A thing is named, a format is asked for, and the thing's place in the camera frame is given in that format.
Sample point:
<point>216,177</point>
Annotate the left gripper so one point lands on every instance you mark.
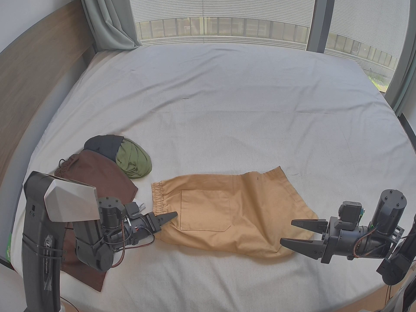
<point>144,227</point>

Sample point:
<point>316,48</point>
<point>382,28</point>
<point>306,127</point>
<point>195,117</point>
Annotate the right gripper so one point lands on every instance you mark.
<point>341,240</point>

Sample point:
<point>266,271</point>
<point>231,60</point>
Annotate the tan shorts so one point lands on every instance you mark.
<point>227,213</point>

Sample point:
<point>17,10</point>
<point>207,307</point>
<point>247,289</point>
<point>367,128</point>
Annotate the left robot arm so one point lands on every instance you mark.
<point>35,223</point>

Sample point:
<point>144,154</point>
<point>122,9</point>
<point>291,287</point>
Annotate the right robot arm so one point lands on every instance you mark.
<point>390,206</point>

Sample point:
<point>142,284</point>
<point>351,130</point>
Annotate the bed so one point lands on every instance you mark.
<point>227,109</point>

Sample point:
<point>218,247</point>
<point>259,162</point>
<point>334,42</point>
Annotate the green garment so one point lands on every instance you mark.
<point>133,161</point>

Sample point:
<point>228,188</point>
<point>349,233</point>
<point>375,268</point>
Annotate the brown garment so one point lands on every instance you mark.
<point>97,177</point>

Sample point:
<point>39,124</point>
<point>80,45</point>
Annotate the black garment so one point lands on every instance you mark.
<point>100,146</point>

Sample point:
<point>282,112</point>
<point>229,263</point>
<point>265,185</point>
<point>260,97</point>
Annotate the grey-green curtain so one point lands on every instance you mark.
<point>104,18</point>

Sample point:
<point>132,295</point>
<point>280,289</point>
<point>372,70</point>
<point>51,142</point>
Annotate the window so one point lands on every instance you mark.
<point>227,5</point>

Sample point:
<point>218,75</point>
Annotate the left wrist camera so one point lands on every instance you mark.
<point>131,209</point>

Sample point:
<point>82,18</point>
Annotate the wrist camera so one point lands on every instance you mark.
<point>131,209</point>
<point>350,214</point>

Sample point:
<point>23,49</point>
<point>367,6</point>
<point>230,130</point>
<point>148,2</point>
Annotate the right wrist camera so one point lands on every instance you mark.
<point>350,214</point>

